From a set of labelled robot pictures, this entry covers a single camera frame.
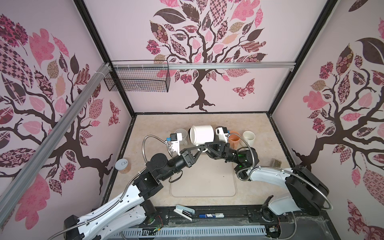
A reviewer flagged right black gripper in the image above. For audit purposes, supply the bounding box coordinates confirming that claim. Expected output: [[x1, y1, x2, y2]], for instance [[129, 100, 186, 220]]
[[203, 144, 242, 167]]

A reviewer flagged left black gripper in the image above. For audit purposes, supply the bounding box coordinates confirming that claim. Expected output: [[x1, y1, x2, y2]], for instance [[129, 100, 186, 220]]
[[159, 146, 205, 182]]

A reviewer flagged cream mug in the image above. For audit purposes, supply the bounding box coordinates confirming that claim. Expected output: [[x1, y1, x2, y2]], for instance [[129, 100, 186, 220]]
[[175, 129, 188, 146]]

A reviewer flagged peach orange mug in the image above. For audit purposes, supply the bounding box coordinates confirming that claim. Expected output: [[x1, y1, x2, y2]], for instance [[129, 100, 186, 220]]
[[228, 131, 241, 150]]

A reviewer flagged white ribbed mug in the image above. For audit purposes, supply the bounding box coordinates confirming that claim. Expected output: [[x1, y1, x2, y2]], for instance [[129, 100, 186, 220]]
[[240, 131, 256, 147]]

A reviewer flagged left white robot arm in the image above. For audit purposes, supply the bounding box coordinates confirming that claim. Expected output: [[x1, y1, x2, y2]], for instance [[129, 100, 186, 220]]
[[64, 145, 206, 240]]

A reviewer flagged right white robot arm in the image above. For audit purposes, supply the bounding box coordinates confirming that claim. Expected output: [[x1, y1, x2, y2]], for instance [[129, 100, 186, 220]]
[[205, 141, 333, 222]]

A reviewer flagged clear plastic tray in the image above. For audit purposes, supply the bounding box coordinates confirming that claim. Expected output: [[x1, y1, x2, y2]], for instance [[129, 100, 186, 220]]
[[170, 154, 237, 198]]

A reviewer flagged white stapler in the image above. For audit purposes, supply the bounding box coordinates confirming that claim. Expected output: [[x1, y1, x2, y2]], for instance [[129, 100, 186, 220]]
[[174, 205, 196, 221]]

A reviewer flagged green spice jar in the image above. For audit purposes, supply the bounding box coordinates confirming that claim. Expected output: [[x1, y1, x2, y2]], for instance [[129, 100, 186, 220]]
[[272, 159, 282, 168]]

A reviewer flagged blue white marker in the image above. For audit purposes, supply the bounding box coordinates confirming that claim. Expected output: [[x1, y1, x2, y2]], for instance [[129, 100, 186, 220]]
[[199, 213, 225, 219]]

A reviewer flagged orange can white lid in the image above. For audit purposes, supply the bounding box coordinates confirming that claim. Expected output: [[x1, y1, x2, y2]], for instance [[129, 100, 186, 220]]
[[115, 159, 131, 174]]

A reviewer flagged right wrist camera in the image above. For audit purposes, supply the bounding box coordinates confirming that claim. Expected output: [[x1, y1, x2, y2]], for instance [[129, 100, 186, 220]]
[[215, 127, 230, 143]]

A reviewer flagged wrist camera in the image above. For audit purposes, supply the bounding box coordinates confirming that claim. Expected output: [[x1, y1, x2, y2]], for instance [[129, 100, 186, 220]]
[[166, 133, 183, 158], [215, 127, 230, 143]]

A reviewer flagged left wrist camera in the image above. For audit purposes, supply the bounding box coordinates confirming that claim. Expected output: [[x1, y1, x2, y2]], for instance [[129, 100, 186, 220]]
[[166, 133, 183, 158]]

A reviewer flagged right metal conduit cable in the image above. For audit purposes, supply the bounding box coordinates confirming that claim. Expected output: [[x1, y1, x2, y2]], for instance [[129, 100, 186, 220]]
[[230, 132, 334, 240]]

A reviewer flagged metal conduit cable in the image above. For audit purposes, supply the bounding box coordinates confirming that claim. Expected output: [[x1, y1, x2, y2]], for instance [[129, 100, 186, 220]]
[[230, 132, 334, 240], [44, 134, 172, 240]]

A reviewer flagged left metal conduit cable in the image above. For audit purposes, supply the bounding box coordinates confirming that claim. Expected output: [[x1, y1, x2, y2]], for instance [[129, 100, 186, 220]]
[[44, 134, 172, 240]]

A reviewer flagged black wire basket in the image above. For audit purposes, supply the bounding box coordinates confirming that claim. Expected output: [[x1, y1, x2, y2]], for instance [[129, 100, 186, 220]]
[[104, 60, 171, 93]]

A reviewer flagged white slotted cable duct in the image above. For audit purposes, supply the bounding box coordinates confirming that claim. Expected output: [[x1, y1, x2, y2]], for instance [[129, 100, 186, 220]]
[[113, 226, 267, 240]]

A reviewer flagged back aluminium rail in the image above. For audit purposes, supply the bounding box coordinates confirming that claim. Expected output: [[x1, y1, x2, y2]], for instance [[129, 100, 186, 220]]
[[112, 61, 296, 70]]

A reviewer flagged aluminium rail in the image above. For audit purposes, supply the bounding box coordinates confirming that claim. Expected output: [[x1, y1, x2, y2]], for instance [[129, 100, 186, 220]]
[[112, 61, 296, 70], [1, 63, 111, 224]]

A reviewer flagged left aluminium rail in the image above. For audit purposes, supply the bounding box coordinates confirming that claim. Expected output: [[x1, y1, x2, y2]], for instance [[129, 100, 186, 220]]
[[1, 63, 111, 224]]

